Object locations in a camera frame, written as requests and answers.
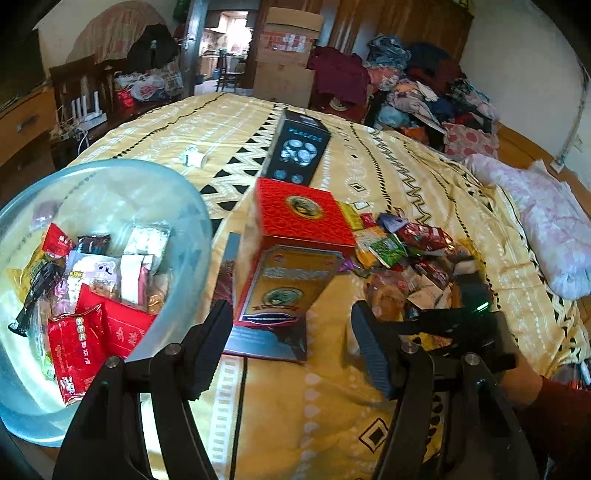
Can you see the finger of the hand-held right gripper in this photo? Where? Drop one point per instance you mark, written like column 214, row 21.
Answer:
column 431, row 321

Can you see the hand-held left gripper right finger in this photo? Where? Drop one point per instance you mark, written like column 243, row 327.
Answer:
column 369, row 346

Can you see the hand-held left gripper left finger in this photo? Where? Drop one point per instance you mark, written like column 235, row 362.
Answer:
column 207, row 355

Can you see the white packet pink edge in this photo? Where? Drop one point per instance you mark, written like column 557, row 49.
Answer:
column 134, row 277

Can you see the white grey snack packet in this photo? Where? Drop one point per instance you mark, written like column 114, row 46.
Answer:
column 147, row 240

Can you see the white purple snack packet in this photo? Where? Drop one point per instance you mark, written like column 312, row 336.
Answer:
column 99, row 277

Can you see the small dark snack packet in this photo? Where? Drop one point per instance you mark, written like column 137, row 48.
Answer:
column 92, row 242

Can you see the black long snack packet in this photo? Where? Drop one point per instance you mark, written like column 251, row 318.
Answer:
column 39, row 290

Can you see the clear blue plastic basin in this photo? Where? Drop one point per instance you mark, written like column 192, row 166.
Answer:
column 138, row 184

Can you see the small red snack packet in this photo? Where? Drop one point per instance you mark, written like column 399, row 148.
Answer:
column 57, row 242

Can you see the yellow clear snack packet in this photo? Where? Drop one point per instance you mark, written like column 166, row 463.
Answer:
column 23, row 277

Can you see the person's right forearm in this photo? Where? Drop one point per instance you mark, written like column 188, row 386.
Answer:
column 554, row 415

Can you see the white small snack packet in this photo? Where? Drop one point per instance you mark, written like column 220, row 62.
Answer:
column 429, row 297

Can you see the dark red snack packet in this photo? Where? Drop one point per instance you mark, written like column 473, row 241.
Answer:
column 425, row 235

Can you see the yellow patterned bedsheet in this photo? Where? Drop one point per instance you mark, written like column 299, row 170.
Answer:
column 300, row 415

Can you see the pink floral pillow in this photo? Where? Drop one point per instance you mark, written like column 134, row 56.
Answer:
column 545, row 217
column 471, row 141

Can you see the yellow green snack packet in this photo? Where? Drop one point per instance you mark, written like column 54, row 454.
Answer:
column 353, row 217

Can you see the red gift box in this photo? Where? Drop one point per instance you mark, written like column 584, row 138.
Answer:
column 295, row 217

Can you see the tall black box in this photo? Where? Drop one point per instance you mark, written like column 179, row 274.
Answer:
column 300, row 147

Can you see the pile of clothes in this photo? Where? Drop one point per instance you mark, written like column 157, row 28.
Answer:
column 429, row 87

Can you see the dark red garment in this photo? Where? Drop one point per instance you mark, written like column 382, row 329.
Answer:
column 337, row 74

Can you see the plain cardboard box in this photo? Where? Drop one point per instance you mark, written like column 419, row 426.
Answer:
column 281, row 85

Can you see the red white plastic bags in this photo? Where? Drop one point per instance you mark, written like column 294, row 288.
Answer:
column 143, row 87

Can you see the white router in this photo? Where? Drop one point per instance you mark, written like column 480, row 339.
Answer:
column 87, row 106

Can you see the wooden chair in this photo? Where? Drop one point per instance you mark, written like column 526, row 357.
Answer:
column 226, row 69

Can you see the light wooden cabinet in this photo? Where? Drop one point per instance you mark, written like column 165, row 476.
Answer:
column 23, row 129

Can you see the wooden wardrobe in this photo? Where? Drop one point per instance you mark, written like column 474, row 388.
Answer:
column 401, row 23

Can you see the dark wooden desk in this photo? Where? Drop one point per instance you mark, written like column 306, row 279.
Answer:
column 69, row 87

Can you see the cardboard box red print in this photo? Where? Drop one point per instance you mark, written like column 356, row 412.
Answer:
column 284, row 46

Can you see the black garment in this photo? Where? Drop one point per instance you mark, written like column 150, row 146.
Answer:
column 152, row 46

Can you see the small cardboard box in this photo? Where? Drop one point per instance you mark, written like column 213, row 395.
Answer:
column 293, row 21

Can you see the striped arched headboard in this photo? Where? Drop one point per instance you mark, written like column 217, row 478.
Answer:
column 115, row 32

